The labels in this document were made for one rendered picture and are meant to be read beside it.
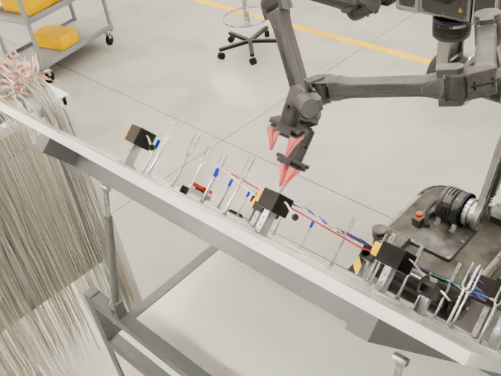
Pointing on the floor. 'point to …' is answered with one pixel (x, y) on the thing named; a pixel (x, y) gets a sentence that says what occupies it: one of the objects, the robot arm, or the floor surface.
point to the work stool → (245, 36)
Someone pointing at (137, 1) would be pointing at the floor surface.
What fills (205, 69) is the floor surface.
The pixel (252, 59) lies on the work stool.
